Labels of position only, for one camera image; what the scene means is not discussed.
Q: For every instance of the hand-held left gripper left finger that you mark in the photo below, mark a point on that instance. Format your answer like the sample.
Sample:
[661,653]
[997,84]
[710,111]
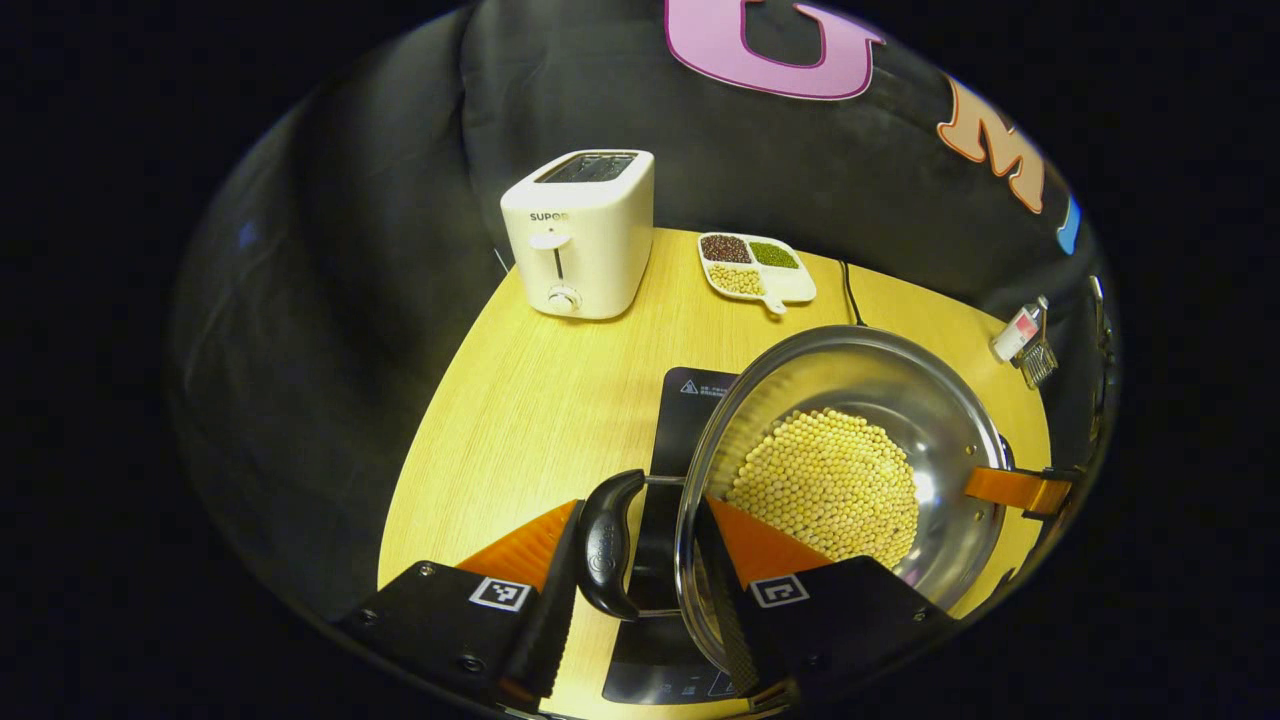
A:
[550,640]

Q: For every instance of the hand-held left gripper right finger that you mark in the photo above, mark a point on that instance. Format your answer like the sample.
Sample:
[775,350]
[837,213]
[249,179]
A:
[725,600]

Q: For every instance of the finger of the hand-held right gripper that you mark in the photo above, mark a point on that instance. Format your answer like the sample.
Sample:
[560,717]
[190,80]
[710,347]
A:
[1010,488]

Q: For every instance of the stainless steel pot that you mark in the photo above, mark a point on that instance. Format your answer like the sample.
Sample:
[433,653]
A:
[900,390]

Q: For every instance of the large soybean pile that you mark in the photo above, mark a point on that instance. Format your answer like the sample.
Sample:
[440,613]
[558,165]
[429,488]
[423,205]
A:
[830,490]

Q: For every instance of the black induction cooktop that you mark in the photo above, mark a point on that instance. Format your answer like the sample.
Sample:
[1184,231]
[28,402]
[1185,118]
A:
[690,420]

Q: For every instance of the small pink label bottle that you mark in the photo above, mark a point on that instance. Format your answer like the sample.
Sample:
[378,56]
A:
[1018,332]

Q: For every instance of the white divided dish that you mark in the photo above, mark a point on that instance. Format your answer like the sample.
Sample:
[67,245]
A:
[795,285]

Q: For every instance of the small soybean pile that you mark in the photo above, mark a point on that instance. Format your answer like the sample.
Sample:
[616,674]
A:
[737,280]

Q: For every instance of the green bean pile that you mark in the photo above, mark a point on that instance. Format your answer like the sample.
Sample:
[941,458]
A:
[775,255]

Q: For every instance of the red bean pile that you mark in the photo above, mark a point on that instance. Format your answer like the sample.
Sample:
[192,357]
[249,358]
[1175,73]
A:
[727,249]

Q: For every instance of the white toaster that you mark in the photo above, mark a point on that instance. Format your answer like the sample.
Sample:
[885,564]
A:
[590,240]

